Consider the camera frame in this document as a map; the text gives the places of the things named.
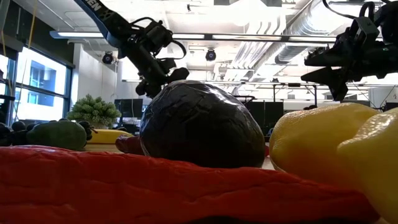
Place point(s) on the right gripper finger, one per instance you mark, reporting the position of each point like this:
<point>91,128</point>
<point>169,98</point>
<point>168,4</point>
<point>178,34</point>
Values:
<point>326,57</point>
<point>332,82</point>

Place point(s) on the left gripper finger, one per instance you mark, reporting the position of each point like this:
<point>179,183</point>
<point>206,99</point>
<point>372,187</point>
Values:
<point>148,89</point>
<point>179,75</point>

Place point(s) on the purple cabbage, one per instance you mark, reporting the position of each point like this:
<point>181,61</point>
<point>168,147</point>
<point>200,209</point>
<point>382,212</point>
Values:
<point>202,124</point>

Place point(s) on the dark red chili pepper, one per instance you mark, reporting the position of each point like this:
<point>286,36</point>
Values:
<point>129,144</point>

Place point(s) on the yellow banana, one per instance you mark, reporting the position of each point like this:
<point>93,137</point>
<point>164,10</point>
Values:
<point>105,136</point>

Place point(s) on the yellow lemon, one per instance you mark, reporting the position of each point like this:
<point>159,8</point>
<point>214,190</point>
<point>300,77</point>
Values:
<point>373,155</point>
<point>304,143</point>

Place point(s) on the green avocado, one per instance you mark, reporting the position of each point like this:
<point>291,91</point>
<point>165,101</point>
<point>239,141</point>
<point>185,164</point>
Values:
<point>57,134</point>

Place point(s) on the black grape bunch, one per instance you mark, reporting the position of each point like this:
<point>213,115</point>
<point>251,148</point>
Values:
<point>6,135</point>

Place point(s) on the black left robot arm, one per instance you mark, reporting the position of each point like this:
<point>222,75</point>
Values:
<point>102,17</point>

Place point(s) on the black computer monitor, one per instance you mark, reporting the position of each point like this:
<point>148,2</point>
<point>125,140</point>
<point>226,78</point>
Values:
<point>129,108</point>

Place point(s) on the black ceiling spotlight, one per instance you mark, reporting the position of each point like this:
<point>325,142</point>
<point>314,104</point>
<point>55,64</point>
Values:
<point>210,55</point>
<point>107,58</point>

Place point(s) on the green potted plant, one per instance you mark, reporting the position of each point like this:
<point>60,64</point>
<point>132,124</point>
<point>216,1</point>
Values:
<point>93,110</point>

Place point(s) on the black cabinet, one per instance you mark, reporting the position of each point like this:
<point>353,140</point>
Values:
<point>270,115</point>

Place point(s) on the long ceiling light bar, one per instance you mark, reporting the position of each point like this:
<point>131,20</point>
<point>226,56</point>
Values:
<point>81,34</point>

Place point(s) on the bright red chili pepper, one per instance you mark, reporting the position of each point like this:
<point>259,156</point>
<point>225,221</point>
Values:
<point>124,193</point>

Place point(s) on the large glass window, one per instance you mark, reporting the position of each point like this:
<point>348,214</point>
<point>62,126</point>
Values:
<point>40,81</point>

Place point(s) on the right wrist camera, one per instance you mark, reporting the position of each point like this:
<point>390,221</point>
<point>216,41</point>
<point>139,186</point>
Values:
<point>365,31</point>

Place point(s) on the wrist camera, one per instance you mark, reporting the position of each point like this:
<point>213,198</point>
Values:
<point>158,34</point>
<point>365,31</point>

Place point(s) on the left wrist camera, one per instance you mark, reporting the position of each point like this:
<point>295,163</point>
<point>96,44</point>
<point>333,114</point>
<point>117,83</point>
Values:
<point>158,34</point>

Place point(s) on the silver ventilation duct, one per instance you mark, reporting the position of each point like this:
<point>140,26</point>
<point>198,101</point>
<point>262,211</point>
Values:
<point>292,49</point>

